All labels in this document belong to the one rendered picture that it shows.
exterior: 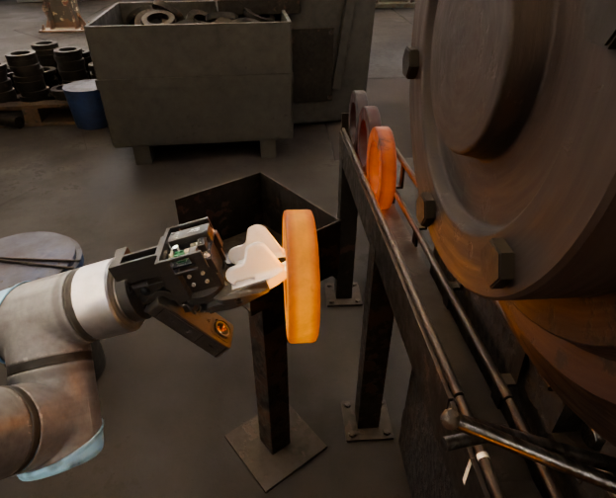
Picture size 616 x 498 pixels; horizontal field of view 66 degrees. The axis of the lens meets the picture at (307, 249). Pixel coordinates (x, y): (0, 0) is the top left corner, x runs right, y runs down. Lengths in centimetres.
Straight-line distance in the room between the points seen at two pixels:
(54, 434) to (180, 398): 97
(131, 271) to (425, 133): 34
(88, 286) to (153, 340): 115
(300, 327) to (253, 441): 91
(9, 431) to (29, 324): 13
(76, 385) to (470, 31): 52
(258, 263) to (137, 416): 105
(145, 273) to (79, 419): 18
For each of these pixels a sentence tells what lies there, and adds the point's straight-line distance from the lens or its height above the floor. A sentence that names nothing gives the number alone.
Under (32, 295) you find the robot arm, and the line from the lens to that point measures 62.
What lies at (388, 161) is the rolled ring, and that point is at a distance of 103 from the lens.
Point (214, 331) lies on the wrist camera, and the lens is 60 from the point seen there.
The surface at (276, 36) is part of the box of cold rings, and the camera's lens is 269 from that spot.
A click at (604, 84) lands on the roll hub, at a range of 20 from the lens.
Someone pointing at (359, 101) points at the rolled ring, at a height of 75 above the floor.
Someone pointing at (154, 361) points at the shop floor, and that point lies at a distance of 166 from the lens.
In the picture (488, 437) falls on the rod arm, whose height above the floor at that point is 90.
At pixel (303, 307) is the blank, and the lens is 50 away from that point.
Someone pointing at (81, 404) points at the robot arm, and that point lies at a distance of 62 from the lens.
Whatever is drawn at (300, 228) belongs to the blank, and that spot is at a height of 90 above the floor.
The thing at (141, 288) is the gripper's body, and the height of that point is 81.
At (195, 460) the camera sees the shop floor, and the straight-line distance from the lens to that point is 140.
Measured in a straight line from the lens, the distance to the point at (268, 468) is 136.
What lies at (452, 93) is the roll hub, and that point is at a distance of 31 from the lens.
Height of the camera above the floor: 117
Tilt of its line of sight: 35 degrees down
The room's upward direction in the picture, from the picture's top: straight up
